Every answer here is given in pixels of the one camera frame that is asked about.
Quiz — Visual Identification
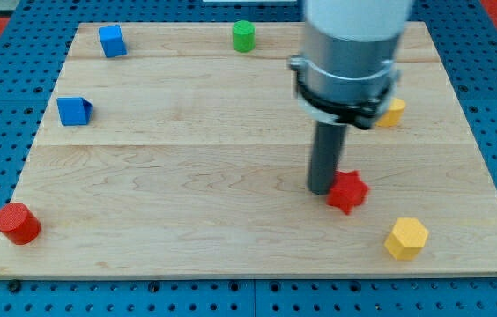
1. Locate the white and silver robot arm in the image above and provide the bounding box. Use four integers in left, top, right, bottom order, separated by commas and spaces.
289, 0, 413, 129

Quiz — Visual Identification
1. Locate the red star block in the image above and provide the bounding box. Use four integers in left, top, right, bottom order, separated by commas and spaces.
326, 170, 370, 215

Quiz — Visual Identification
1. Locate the light wooden board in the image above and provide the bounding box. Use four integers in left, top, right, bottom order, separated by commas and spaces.
0, 22, 497, 281

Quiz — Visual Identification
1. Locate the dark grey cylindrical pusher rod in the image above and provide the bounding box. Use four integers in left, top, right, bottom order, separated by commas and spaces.
307, 122, 347, 195

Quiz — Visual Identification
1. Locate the green cylinder block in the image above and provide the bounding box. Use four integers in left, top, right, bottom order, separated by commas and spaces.
232, 20, 256, 53

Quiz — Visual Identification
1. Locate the yellow cylinder block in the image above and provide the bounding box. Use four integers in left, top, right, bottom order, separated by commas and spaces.
375, 98, 406, 128

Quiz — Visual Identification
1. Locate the yellow hexagon block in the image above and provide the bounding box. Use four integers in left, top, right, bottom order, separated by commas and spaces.
384, 217, 429, 261

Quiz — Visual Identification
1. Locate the blue triangular prism block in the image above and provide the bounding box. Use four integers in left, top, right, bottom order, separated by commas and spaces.
56, 97, 93, 126

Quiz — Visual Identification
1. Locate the blue cube block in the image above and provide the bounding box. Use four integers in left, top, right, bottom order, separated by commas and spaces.
98, 25, 127, 58

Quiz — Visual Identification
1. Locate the red cylinder block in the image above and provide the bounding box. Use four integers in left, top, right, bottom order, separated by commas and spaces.
0, 203, 41, 245

